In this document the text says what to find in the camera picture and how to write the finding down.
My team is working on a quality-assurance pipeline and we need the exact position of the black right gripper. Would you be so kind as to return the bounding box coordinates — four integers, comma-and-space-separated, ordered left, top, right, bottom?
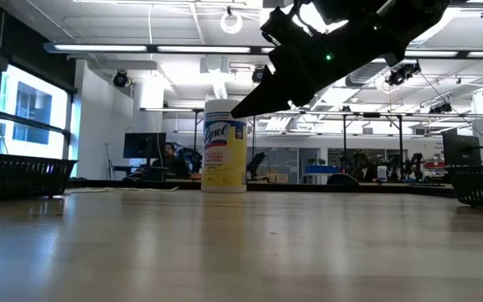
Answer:
230, 12, 407, 119

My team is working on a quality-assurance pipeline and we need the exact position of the Lysol wipes canister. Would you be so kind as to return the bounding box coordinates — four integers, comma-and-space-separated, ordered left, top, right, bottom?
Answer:
200, 99, 249, 194

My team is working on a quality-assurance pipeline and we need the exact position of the black monitor on arm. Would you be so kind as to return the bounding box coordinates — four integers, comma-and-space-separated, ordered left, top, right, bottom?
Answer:
441, 132, 482, 167

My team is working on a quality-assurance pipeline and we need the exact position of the blue storage bin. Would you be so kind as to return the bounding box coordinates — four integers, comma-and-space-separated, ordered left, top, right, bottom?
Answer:
304, 164, 341, 175

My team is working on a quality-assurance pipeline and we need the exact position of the person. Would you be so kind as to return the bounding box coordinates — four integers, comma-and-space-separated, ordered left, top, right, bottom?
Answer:
151, 142, 192, 180

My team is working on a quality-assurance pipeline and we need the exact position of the black computer monitor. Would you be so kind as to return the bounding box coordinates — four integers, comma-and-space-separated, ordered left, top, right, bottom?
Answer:
122, 132, 168, 169

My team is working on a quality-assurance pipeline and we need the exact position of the black plastic mesh basket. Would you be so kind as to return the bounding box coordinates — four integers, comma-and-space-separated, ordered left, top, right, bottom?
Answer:
445, 164, 483, 210
0, 150, 78, 200

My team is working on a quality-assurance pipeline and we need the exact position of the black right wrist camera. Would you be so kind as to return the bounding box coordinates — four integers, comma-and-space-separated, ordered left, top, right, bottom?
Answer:
259, 7, 310, 52

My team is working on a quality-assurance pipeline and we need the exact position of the white hanging ring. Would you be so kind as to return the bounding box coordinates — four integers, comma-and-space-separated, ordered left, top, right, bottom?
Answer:
219, 10, 244, 35

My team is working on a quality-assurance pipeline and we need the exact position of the black aluminium table frame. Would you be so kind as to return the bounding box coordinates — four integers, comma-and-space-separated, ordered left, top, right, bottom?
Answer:
67, 178, 456, 198

